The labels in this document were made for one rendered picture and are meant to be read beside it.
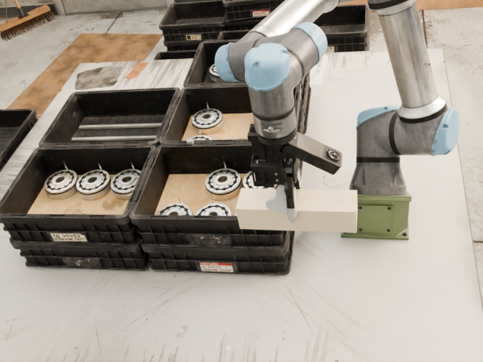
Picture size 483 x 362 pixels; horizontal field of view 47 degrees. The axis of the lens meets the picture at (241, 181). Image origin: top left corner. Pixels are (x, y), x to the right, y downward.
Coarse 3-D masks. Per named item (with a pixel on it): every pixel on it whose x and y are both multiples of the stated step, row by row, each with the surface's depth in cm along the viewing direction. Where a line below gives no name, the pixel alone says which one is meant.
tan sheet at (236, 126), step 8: (224, 120) 182; (232, 120) 182; (240, 120) 181; (248, 120) 180; (192, 128) 182; (224, 128) 179; (232, 128) 178; (240, 128) 178; (248, 128) 177; (184, 136) 179; (192, 136) 178; (216, 136) 176; (224, 136) 176; (232, 136) 175; (240, 136) 174
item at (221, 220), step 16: (176, 144) 160; (192, 144) 159; (208, 144) 158; (224, 144) 157; (240, 144) 155; (144, 176) 152; (144, 224) 141; (160, 224) 140; (176, 224) 139; (192, 224) 138; (208, 224) 137; (224, 224) 136
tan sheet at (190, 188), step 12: (168, 180) 164; (180, 180) 163; (192, 180) 162; (204, 180) 162; (168, 192) 160; (180, 192) 159; (192, 192) 159; (204, 192) 158; (168, 204) 156; (192, 204) 155; (204, 204) 154; (228, 204) 153
